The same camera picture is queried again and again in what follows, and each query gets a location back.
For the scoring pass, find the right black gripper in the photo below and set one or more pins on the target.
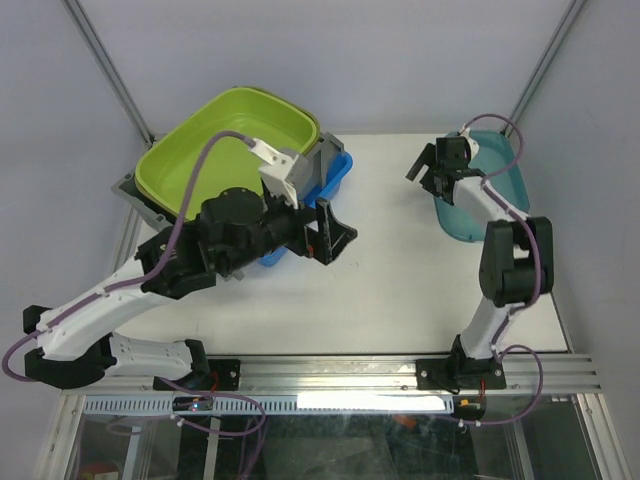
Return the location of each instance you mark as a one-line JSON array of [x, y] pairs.
[[428, 156]]

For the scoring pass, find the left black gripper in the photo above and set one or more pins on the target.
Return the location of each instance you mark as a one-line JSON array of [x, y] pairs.
[[332, 238]]

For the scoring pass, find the large grey crate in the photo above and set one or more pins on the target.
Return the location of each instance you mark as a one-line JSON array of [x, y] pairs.
[[150, 205]]

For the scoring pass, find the olive green slotted basket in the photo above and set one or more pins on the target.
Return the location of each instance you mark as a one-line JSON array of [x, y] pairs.
[[312, 145]]

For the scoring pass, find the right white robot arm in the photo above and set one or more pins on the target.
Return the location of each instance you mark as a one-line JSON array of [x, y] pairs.
[[516, 265]]

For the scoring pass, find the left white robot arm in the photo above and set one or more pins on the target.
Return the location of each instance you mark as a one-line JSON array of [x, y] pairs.
[[79, 343]]

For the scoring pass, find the blue plastic tray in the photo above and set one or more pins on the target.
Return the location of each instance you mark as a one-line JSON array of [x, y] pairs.
[[340, 166]]

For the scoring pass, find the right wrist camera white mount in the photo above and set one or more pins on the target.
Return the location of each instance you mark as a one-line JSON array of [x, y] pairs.
[[465, 132]]

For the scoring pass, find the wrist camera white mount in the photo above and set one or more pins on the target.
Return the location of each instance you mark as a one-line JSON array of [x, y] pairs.
[[465, 132], [282, 174]]

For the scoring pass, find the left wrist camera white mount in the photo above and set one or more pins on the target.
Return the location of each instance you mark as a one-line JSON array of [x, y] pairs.
[[282, 174]]

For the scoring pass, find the right aluminium frame post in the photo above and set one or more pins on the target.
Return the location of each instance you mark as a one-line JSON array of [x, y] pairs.
[[550, 54]]

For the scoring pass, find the aluminium frame post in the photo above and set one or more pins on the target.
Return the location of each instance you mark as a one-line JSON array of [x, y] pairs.
[[88, 32], [550, 54]]

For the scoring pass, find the white slotted cable duct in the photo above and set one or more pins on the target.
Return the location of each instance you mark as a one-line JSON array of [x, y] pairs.
[[304, 404]]

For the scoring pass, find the aluminium mounting rail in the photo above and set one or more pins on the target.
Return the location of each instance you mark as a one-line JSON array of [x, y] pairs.
[[562, 374]]

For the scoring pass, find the left aluminium frame post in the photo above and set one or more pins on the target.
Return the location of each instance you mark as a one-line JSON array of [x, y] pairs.
[[88, 32]]

